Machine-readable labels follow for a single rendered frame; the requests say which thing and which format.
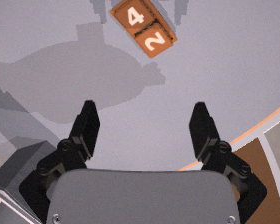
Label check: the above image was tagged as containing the orange-brown number cube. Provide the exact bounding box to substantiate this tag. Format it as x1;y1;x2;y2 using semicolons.
135;18;173;58
114;0;155;35

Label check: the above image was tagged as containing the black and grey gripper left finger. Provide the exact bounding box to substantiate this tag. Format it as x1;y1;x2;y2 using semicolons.
19;100;100;224

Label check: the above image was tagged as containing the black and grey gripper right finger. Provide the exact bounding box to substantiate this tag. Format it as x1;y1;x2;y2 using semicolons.
189;102;267;224

